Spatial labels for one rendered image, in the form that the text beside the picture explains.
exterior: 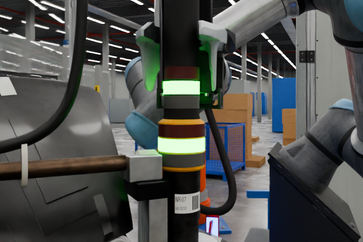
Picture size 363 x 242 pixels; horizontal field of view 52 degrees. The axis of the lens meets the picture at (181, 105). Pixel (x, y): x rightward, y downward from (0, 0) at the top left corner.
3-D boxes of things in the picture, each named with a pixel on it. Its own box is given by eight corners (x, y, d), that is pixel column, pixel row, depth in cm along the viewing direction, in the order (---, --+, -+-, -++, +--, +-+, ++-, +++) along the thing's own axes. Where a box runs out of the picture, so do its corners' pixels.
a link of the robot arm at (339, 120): (323, 142, 106) (358, 106, 103) (355, 172, 95) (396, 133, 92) (300, 123, 99) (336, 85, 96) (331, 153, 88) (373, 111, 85)
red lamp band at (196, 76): (172, 79, 32) (172, 65, 32) (158, 81, 35) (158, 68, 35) (206, 80, 34) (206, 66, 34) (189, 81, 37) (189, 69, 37)
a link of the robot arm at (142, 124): (143, 127, 71) (187, 89, 70) (156, 163, 62) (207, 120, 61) (115, 102, 67) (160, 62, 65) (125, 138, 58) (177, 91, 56)
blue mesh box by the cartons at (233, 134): (182, 176, 694) (182, 124, 693) (206, 166, 808) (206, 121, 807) (227, 181, 657) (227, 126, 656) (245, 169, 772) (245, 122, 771)
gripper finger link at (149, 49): (145, 88, 31) (182, 92, 39) (145, 17, 31) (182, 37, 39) (111, 89, 32) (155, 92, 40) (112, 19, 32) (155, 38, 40)
